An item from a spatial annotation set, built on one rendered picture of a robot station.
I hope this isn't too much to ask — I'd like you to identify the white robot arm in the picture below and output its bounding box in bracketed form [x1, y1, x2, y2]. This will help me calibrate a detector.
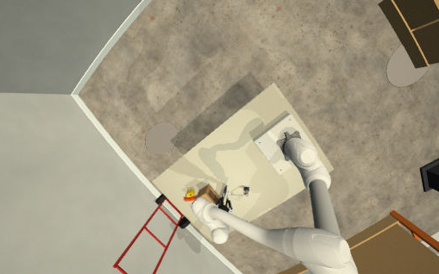
[191, 131, 358, 274]

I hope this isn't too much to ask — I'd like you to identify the brown wooden cabinet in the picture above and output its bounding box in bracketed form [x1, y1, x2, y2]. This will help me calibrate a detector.
[196, 184, 227, 204]

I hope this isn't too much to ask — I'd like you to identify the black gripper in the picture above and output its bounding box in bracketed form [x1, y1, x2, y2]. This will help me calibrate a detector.
[216, 193, 232, 212]

